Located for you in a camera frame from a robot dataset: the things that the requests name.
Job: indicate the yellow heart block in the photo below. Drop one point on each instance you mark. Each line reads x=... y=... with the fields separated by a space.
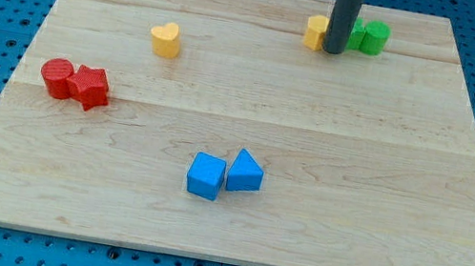
x=165 y=40

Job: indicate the blue triangle block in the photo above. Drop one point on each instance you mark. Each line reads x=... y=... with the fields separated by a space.
x=245 y=174

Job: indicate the blue cube block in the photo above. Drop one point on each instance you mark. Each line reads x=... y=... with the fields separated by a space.
x=206 y=176

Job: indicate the light wooden board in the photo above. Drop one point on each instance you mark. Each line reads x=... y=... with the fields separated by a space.
x=367 y=160

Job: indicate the yellow hexagon block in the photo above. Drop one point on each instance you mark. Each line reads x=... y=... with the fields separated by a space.
x=315 y=30

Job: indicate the red star block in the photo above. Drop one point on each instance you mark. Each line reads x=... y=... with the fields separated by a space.
x=89 y=87

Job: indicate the green star block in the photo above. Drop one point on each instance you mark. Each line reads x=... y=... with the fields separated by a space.
x=356 y=36

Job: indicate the green cylinder block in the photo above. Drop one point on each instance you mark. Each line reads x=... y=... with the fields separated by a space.
x=375 y=37

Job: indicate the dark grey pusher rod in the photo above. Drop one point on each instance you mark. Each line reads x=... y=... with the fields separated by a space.
x=342 y=21

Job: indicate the red cylinder block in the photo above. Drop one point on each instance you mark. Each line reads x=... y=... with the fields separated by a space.
x=55 y=73

